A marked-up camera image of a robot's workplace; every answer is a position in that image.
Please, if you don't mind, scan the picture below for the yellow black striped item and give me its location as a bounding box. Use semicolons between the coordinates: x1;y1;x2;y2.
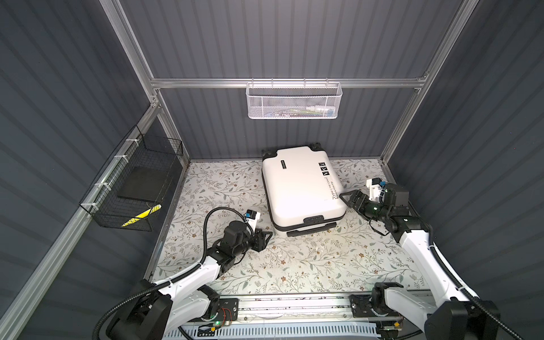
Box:
122;204;162;228

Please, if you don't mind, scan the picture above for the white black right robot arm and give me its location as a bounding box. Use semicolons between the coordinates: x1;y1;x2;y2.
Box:
339;178;500;339

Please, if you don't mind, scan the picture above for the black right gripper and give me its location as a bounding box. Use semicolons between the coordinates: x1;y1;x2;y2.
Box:
339;190;390;223

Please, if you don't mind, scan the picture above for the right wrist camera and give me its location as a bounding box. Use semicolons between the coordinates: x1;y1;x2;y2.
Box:
365;177;387;202

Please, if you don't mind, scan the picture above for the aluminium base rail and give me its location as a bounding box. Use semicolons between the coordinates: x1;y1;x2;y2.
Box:
112;290;483;340

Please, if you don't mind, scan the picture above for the black corrugated cable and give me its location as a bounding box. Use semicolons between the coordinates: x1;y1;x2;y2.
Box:
399;199;526;340
91;206;252;340

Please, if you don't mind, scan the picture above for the black wire mesh basket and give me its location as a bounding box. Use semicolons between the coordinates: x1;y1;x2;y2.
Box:
80;127;184;232

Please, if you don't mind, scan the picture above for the black left corrugated cable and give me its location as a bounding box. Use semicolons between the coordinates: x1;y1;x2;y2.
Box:
91;206;252;340

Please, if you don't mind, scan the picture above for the black pad in basket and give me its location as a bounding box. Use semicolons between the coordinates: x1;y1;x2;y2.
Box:
117;167;169;203

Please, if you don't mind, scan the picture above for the black right corrugated cable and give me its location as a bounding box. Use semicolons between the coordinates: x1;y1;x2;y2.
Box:
399;199;526;340

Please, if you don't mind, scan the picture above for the floral table mat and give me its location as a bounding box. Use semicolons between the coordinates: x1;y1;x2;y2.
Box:
152;161;427;295

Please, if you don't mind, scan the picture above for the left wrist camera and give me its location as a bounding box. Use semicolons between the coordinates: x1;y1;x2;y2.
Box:
245;209;261;233

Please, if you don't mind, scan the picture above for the white hard-shell suitcase black lining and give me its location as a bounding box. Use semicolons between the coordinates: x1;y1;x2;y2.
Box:
262;143;347;237

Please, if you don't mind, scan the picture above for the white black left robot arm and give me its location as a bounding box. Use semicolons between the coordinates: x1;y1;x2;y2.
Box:
92;220;273;339

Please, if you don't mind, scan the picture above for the white wire mesh basket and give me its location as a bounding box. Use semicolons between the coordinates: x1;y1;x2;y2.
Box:
245;81;343;120

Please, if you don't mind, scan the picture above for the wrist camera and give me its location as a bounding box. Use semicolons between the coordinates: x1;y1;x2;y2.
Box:
245;209;261;233
365;177;387;202

